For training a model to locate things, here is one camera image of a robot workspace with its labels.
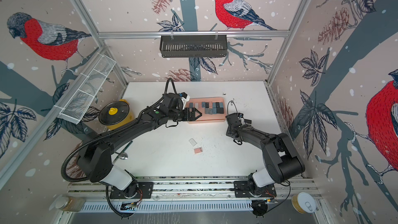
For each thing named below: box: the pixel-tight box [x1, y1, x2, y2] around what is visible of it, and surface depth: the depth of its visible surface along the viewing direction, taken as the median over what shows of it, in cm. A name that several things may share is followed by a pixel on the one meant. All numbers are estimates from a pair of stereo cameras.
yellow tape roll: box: [291, 191, 317, 214], surface depth 67 cm
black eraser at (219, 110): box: [216, 107, 224, 114], surface depth 106 cm
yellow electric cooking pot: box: [98, 99, 135, 131], surface depth 92 cm
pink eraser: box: [193, 147, 203, 154], surface depth 88 cm
